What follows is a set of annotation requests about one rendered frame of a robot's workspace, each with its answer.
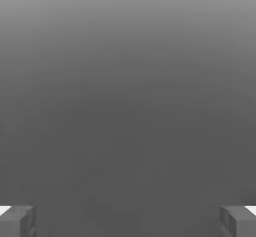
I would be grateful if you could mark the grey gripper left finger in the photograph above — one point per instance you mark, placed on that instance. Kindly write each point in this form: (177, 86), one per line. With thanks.
(14, 223)

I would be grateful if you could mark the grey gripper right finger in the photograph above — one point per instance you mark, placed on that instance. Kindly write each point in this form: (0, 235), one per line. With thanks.
(242, 223)

